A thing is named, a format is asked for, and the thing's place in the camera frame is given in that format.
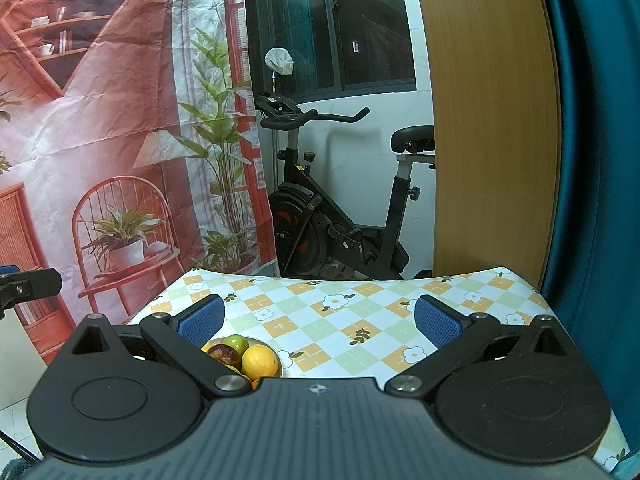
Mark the wooden board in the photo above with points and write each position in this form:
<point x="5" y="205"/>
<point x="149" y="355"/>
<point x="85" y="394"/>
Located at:
<point x="490" y="110"/>

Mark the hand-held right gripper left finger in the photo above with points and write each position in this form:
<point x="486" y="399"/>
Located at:
<point x="202" y="317"/>

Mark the blue fuzzy rug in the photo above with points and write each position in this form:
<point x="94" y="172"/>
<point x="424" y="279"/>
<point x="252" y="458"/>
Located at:
<point x="12" y="472"/>

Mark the black exercise bike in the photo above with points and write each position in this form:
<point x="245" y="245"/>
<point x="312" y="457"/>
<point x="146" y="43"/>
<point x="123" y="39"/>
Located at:
<point x="300" y="220"/>

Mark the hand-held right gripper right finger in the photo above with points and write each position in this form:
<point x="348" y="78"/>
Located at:
<point x="437" y="322"/>

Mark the checked floral tablecloth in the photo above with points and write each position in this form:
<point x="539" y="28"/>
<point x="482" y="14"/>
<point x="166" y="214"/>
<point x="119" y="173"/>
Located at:
<point x="350" y="325"/>

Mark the teal curtain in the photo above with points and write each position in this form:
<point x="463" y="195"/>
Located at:
<point x="600" y="160"/>

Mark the dark purple mangosteen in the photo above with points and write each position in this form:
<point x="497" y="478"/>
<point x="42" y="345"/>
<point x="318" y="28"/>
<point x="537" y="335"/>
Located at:
<point x="222" y="355"/>

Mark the dark window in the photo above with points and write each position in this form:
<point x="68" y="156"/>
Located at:
<point x="350" y="25"/>

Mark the green round fruit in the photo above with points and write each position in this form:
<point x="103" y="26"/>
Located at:
<point x="235" y="344"/>

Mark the white cloth cap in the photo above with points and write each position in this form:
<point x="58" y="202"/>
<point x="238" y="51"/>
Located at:
<point x="279" y="60"/>

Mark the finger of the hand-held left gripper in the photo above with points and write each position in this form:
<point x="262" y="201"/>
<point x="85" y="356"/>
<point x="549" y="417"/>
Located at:
<point x="35" y="285"/>

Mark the printed room backdrop cloth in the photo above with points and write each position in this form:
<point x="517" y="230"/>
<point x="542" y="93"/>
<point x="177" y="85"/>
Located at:
<point x="100" y="110"/>

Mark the white round plate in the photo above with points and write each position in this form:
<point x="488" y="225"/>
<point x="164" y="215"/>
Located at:
<point x="280" y="367"/>

